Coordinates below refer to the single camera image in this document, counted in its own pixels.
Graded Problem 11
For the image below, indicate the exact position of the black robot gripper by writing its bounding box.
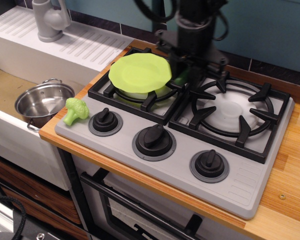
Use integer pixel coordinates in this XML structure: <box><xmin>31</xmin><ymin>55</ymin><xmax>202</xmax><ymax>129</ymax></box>
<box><xmin>155</xmin><ymin>23</ymin><xmax>228</xmax><ymax>91</ymax></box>

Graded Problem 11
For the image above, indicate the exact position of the dark green toy pickle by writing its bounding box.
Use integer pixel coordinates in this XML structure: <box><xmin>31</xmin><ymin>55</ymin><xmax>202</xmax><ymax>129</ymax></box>
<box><xmin>174</xmin><ymin>68</ymin><xmax>189</xmax><ymax>86</ymax></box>

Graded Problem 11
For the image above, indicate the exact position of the lime green plastic plate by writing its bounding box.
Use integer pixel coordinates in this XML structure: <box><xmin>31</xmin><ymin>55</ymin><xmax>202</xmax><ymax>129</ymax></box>
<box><xmin>108</xmin><ymin>53</ymin><xmax>172</xmax><ymax>93</ymax></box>

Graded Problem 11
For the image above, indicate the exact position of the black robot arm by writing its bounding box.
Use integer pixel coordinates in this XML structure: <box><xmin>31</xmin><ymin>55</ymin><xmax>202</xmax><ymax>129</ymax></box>
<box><xmin>155</xmin><ymin>0</ymin><xmax>229</xmax><ymax>93</ymax></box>

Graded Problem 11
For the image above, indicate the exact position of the light green toy cauliflower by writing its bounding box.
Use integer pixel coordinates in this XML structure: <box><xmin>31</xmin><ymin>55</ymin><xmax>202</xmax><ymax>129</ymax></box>
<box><xmin>63</xmin><ymin>97</ymin><xmax>90</xmax><ymax>126</ymax></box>

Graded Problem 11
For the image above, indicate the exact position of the stainless steel pot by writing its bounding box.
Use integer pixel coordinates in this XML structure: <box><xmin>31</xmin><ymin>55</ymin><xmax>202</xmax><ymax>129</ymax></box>
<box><xmin>14</xmin><ymin>78</ymin><xmax>75</xmax><ymax>131</ymax></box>

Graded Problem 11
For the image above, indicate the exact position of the white toy sink unit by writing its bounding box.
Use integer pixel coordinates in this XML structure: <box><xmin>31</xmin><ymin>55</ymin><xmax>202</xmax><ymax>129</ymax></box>
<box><xmin>0</xmin><ymin>6</ymin><xmax>132</xmax><ymax>191</ymax></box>

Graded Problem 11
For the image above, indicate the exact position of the black left burner grate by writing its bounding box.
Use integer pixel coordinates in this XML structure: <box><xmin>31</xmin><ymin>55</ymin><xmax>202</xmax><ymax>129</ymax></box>
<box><xmin>88</xmin><ymin>47</ymin><xmax>189</xmax><ymax>125</ymax></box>

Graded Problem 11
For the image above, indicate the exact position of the black middle stove knob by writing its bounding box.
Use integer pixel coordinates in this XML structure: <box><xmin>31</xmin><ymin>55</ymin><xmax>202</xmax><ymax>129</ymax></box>
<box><xmin>132</xmin><ymin>124</ymin><xmax>177</xmax><ymax>162</ymax></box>

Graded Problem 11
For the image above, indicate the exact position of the black stove knob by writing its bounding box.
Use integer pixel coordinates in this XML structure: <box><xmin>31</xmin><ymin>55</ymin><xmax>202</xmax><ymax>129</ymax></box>
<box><xmin>88</xmin><ymin>107</ymin><xmax>123</xmax><ymax>137</ymax></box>
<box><xmin>189</xmin><ymin>149</ymin><xmax>230</xmax><ymax>184</ymax></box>
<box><xmin>132</xmin><ymin>124</ymin><xmax>177</xmax><ymax>162</ymax></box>

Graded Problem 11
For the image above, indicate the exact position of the black left stove knob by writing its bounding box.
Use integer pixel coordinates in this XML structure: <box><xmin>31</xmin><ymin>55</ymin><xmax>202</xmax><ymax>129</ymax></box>
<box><xmin>88</xmin><ymin>107</ymin><xmax>123</xmax><ymax>137</ymax></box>

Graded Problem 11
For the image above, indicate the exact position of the black right stove knob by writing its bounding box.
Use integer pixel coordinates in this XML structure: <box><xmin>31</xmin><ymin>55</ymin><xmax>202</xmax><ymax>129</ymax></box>
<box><xmin>189</xmin><ymin>149</ymin><xmax>230</xmax><ymax>184</ymax></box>

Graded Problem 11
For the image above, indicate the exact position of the grey toy stove top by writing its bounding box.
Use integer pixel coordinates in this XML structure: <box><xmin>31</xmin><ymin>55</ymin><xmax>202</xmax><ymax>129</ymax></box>
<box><xmin>54</xmin><ymin>47</ymin><xmax>296</xmax><ymax>221</ymax></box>

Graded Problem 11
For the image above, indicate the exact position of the grey toy faucet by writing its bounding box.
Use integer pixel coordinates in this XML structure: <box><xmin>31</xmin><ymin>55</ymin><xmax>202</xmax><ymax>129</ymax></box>
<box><xmin>32</xmin><ymin>0</ymin><xmax>71</xmax><ymax>43</ymax></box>

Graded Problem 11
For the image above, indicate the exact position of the toy oven door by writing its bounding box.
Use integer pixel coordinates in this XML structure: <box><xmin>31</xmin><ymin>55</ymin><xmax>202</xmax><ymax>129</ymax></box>
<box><xmin>79</xmin><ymin>168</ymin><xmax>248</xmax><ymax>240</ymax></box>

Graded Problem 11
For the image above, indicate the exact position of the wooden drawer front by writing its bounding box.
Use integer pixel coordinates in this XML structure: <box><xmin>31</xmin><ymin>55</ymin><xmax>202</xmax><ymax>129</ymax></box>
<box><xmin>0</xmin><ymin>157</ymin><xmax>88</xmax><ymax>240</ymax></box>

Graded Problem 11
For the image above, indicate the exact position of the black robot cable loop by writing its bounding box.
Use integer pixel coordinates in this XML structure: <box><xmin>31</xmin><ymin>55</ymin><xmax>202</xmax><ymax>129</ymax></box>
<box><xmin>133</xmin><ymin>0</ymin><xmax>178</xmax><ymax>23</ymax></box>

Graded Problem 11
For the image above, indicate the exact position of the black braided cable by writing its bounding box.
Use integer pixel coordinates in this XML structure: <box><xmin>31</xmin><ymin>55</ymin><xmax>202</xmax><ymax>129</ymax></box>
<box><xmin>0</xmin><ymin>196</ymin><xmax>27</xmax><ymax>240</ymax></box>

